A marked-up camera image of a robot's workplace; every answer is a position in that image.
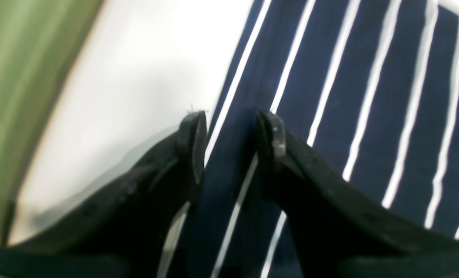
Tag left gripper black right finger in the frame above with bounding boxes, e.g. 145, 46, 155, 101
256, 111, 459, 278

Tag green board at left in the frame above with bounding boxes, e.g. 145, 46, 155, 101
0, 0, 102, 246

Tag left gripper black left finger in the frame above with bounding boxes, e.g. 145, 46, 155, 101
0, 111, 207, 278

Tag navy white striped t-shirt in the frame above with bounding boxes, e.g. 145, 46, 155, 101
159, 0, 459, 278

